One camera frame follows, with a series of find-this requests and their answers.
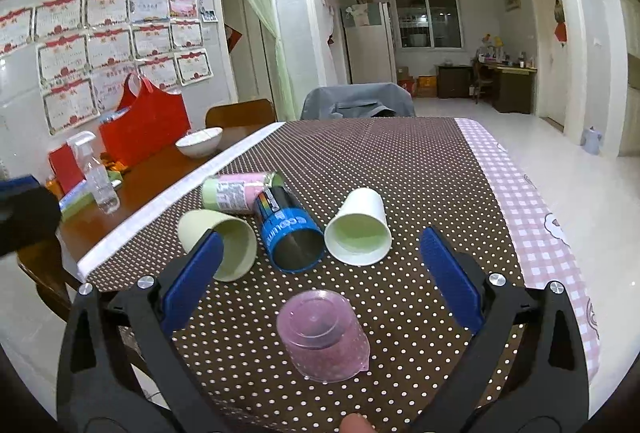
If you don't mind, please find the person's right hand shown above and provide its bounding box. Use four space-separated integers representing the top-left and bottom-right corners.
340 414 375 433

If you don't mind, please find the brown polka dot tablecloth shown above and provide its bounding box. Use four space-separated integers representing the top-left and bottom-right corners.
80 116 531 433

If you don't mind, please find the red box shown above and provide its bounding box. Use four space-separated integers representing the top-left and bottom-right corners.
48 144 86 196

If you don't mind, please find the dark wooden cabinet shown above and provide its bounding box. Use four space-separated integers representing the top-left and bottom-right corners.
436 64 473 99

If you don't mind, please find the wall of red-bordered certificates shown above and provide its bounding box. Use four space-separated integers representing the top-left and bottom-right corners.
0 0 215 136

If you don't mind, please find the white tall cabinet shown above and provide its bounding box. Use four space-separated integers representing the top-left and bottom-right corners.
600 0 640 159

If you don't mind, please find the wooden chair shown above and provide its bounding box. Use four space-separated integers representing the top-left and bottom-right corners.
205 99 277 128

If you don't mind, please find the blue metal can cup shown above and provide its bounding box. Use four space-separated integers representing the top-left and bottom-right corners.
254 186 326 273

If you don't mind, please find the pink transparent plastic cup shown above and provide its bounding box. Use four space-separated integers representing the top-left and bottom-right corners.
276 289 372 384

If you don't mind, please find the window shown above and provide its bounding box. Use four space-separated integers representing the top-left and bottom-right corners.
390 0 463 50

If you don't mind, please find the pale green paper cup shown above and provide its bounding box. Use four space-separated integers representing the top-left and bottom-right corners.
177 209 258 283

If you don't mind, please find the pink checked tablecloth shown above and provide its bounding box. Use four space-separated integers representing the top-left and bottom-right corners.
457 117 601 359

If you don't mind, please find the red paper bag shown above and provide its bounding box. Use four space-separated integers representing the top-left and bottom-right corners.
98 73 192 168

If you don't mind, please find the dark wooden desk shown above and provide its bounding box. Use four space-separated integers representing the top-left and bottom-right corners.
472 63 538 115

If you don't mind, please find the clear spray bottle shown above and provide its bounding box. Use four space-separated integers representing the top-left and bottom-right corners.
66 131 121 214

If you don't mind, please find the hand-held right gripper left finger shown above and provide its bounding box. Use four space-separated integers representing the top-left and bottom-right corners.
56 229 236 433

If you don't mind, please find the grey jacket on chair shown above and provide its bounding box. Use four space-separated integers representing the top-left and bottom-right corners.
300 83 416 120

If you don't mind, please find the white bowl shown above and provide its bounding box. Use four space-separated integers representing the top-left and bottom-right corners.
175 127 224 159

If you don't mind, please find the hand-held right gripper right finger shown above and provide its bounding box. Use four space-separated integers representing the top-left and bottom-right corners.
407 226 591 433

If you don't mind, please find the red door decoration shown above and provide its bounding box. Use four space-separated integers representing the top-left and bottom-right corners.
554 0 568 44

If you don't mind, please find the pink and green can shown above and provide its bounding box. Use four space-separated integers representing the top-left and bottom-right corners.
201 170 285 215

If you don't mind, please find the white refrigerator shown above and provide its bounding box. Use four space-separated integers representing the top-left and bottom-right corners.
341 2 397 85

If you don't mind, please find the green door curtain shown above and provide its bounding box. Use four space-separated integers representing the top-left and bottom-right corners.
215 0 296 121

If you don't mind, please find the white paper cup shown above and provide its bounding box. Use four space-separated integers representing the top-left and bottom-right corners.
324 187 393 266

